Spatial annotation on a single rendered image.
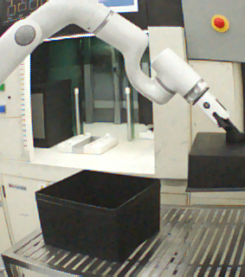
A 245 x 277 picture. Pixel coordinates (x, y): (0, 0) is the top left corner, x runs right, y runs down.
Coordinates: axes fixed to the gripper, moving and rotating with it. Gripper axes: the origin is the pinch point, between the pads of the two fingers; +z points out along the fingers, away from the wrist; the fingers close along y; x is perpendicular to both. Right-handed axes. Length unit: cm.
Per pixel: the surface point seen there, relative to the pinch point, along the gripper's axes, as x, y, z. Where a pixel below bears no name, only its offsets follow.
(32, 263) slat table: 60, -32, -15
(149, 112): 36, 81, -24
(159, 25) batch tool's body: -5.4, 26.5, -41.8
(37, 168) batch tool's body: 73, 33, -40
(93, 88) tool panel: 59, 122, -59
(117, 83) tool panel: 45, 116, -50
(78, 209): 40.2, -21.3, -17.5
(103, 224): 37.4, -23.1, -10.2
